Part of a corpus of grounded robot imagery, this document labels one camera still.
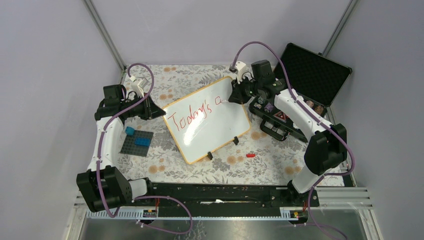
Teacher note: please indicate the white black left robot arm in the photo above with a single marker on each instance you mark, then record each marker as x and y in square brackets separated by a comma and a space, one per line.
[102, 185]

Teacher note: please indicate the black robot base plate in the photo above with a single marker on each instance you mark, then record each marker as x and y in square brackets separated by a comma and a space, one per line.
[188, 195]

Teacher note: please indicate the black poker chip case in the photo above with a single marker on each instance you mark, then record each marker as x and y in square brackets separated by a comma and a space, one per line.
[316, 78]

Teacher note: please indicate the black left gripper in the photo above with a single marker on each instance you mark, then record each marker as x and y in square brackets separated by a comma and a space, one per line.
[151, 110]

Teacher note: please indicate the aluminium frame rail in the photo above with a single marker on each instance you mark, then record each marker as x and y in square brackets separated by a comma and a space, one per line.
[104, 33]

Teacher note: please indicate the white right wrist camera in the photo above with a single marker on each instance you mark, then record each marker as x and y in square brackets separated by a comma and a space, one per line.
[239, 68]

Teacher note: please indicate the yellow framed whiteboard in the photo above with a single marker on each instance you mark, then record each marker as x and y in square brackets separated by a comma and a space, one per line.
[200, 124]

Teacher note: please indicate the loose blue lego brick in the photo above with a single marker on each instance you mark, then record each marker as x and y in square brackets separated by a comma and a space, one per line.
[129, 131]

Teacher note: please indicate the grey slotted cable duct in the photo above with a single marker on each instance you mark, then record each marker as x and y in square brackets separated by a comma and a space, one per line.
[203, 212]

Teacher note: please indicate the grey blue lego plate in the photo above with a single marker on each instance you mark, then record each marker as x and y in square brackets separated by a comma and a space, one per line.
[137, 144]

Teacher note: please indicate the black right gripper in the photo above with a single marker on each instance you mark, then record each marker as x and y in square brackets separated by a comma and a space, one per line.
[237, 96]

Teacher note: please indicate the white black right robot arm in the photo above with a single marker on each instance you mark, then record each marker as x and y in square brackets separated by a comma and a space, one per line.
[326, 147]

